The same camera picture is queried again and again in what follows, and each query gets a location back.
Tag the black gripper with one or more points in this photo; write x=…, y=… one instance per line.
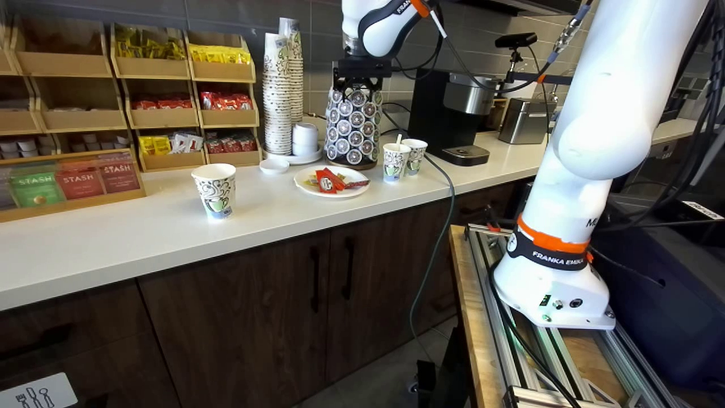
x=364, y=70

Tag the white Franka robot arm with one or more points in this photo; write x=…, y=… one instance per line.
x=626, y=98

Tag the black coffee machine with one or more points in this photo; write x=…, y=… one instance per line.
x=438, y=105

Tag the wooden tea box rack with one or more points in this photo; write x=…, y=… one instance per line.
x=155, y=70

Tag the tall paper cup stack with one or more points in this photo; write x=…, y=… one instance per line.
x=296, y=70

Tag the white cup stack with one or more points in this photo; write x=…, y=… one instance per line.
x=305, y=140

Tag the patterned paper cup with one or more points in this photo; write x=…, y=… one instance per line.
x=395, y=161
x=216, y=194
x=415, y=156

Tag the short paper cup stack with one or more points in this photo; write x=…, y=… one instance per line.
x=276, y=98

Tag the white saucer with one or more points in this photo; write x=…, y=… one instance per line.
x=301, y=159

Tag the red snack wrapper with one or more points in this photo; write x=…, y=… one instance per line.
x=330, y=182

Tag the white paper plate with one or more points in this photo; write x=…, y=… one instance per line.
x=309, y=182

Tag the small white dish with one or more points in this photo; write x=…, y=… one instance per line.
x=273, y=167

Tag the dark red snack packets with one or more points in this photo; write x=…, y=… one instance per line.
x=232, y=141

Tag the yellow snack packets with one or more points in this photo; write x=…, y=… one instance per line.
x=219, y=56
x=155, y=145
x=148, y=45

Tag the silver countertop appliance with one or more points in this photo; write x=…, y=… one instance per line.
x=521, y=121

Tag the white snack packets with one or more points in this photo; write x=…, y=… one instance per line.
x=186, y=141

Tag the red tea box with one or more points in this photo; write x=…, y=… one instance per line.
x=79, y=182
x=118, y=175

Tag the wooden robot table with rails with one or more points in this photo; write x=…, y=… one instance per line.
x=484, y=319

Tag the dark wood base cabinet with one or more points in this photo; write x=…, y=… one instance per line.
x=240, y=326

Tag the wooden tea display tray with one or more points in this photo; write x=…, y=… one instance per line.
x=75, y=203

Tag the green tea box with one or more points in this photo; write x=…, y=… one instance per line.
x=35, y=186

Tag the dark blue bag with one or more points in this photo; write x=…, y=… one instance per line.
x=664, y=303

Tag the white printed label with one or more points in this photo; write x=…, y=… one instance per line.
x=35, y=394

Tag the black camera on stand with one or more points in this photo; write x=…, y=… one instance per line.
x=515, y=39

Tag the black metal frame leg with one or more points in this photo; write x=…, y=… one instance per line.
x=445, y=378

